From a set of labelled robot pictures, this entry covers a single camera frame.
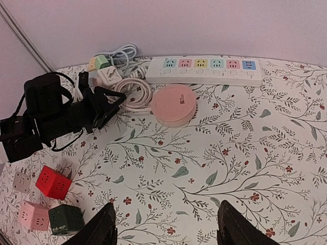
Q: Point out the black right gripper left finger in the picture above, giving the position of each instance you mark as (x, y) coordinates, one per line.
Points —
(99, 230)

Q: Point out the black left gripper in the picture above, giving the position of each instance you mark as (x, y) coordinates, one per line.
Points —
(102, 104)

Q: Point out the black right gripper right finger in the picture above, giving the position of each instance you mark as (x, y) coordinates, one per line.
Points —
(234, 228)

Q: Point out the white plug block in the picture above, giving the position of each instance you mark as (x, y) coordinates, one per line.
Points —
(108, 77)

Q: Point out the dark green cube socket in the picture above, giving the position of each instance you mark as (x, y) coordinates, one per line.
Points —
(66, 220)

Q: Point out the yellow cube socket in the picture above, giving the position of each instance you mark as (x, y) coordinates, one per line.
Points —
(92, 64)

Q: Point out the green beige socket adapter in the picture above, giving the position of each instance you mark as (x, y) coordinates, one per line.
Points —
(101, 62)

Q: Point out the red cube socket adapter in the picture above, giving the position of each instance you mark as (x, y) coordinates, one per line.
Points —
(53, 184)

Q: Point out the light pink cube socket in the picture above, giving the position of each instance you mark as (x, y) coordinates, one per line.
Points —
(33, 216)

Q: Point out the pink round cable reel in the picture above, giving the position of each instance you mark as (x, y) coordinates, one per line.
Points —
(174, 105)

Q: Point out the white plug adapter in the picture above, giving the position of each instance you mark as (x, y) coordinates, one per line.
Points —
(22, 181)

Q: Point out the white colourful power strip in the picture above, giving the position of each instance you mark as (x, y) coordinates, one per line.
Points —
(206, 70)

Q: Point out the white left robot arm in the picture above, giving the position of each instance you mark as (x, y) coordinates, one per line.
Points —
(47, 111)

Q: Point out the floral table cloth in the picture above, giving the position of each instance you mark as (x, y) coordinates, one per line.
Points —
(262, 149)

